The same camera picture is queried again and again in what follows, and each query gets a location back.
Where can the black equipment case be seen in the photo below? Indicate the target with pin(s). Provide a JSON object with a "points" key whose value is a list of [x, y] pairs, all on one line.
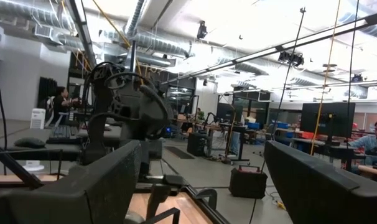
{"points": [[198, 143]]}

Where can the person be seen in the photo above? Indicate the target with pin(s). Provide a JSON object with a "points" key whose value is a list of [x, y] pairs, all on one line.
{"points": [[60, 104], [370, 146]]}

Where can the large black monitor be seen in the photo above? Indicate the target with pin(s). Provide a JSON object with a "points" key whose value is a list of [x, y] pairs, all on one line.
{"points": [[328, 121]]}

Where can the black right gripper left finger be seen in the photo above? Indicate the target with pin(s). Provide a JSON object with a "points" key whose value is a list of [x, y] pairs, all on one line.
{"points": [[82, 196]]}

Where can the black floor box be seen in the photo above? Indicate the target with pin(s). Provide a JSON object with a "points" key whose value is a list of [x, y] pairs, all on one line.
{"points": [[247, 183]]}

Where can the black keyboard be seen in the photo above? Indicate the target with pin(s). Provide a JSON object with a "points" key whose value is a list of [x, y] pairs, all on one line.
{"points": [[62, 133]]}

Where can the black aluminium table frame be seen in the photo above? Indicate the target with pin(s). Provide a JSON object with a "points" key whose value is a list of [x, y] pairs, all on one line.
{"points": [[14, 165]]}

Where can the black ceiling spotlight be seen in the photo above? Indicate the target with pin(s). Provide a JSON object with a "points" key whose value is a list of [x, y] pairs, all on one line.
{"points": [[290, 58]]}

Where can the dark keyboard desk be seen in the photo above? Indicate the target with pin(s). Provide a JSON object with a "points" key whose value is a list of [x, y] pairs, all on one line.
{"points": [[51, 148]]}

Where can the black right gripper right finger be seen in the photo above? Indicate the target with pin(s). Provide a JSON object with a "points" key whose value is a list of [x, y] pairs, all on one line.
{"points": [[325, 196]]}

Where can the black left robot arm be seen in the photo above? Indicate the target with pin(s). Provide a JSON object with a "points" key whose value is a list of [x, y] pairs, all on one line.
{"points": [[96, 133]]}

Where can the white air purifier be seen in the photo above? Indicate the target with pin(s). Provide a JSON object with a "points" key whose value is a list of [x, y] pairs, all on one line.
{"points": [[37, 119]]}

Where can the black ceiling camera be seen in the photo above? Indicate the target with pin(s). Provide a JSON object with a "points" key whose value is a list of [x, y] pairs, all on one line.
{"points": [[201, 30]]}

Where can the silver ceiling air duct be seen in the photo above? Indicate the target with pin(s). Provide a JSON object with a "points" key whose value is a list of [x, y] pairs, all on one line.
{"points": [[159, 43]]}

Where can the black computer mouse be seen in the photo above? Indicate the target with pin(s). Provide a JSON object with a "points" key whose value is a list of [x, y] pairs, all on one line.
{"points": [[30, 142]]}

